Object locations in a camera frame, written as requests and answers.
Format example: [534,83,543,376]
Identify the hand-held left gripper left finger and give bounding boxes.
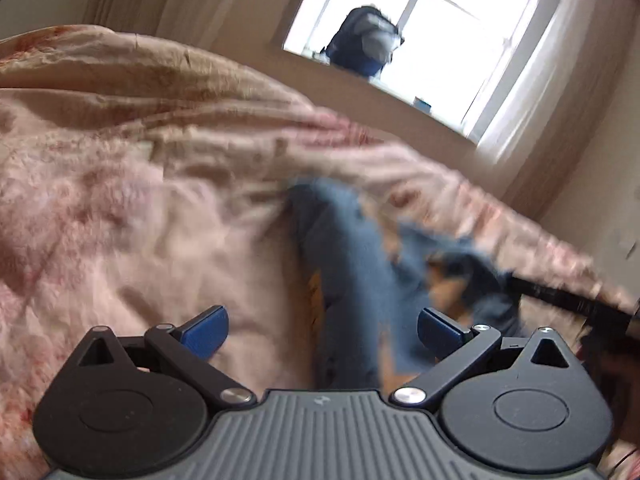
[75,305,257,408]

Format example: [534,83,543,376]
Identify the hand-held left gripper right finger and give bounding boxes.
[391,307,571,407]

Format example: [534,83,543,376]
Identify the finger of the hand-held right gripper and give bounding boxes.
[506,273,637,325]

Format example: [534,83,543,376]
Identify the blue orange printed pants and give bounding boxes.
[285,177,526,392]

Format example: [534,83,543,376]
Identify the floral pink blanket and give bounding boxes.
[0,25,640,480]

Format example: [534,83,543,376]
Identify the blue grey backpack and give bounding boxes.
[320,6,405,80]

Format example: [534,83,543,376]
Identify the white frame window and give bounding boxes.
[282,0,561,145]

